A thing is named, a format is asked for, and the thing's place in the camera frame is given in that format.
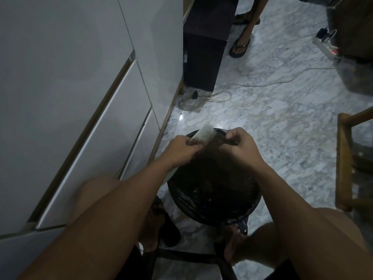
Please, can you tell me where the person's left hand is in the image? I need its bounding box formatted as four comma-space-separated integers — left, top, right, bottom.
163, 135, 204, 170

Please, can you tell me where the person's right hand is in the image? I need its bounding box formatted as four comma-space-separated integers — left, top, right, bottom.
220, 127, 265, 170

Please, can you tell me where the white hair brush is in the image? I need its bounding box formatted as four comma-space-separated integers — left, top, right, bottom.
188, 123, 240, 150

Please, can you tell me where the person's right forearm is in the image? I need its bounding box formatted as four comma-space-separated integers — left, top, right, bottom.
250, 160, 373, 280

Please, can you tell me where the person's left forearm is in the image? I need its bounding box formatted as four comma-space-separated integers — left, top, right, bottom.
16, 156, 176, 280

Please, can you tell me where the black round waste bin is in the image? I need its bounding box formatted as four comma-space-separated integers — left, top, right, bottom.
167, 128, 262, 227

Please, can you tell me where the black right sandal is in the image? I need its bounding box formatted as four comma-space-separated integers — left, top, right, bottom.
230, 216, 249, 234

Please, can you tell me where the black sandal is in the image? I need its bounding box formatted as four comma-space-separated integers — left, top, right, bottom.
230, 216, 249, 234
151, 196, 181, 248

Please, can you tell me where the black left sandal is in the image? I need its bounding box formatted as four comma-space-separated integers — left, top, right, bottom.
151, 196, 181, 248

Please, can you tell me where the black flip flop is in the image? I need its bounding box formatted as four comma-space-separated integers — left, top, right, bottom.
233, 14, 261, 26
228, 37, 251, 59

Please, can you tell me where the dark brown floor cabinet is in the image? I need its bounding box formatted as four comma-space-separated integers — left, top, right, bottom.
183, 0, 240, 92

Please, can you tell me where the person's left leg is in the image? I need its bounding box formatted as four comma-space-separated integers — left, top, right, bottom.
66, 176, 164, 253

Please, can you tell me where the person's leg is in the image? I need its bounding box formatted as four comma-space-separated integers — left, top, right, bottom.
233, 0, 267, 53
66, 176, 164, 253
223, 207, 368, 280

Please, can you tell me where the dark wooden stool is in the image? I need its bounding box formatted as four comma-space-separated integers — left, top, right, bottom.
116, 241, 237, 280

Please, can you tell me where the person's right leg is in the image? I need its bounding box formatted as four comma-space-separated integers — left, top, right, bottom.
223, 207, 368, 280

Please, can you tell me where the wooden chair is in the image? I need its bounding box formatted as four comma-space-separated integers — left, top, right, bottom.
335, 106, 373, 213

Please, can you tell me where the white cabinet with drawers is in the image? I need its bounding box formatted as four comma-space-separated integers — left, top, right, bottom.
0, 0, 185, 280

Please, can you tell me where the white power strip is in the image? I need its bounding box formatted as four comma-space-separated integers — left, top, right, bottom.
313, 36, 340, 60

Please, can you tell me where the dark furniture piece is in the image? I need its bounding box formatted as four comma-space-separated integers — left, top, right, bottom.
298, 0, 373, 95

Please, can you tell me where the coiled beige cable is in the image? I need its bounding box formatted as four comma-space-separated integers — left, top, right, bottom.
178, 84, 232, 112

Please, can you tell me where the long white cable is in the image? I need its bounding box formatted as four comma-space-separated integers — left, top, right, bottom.
215, 55, 345, 88

